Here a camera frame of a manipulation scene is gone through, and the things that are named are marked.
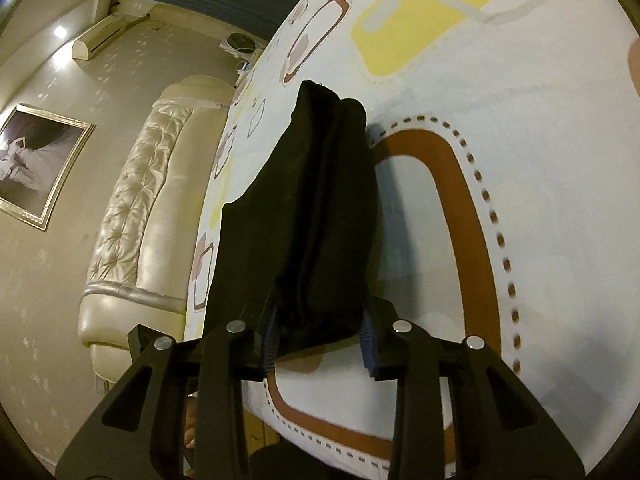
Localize white wall air conditioner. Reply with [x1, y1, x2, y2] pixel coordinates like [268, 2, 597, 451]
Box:
[72, 13, 150, 62]

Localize white patterned bed sheet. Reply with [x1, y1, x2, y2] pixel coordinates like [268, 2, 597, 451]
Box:
[184, 0, 639, 477]

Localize black pants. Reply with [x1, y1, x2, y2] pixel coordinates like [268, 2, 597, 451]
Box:
[204, 80, 378, 356]

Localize gold framed wall picture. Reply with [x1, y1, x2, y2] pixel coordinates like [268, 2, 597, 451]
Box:
[1, 103, 96, 231]

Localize cream tufted leather headboard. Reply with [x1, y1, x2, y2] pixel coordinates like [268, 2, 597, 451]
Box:
[78, 75, 234, 384]

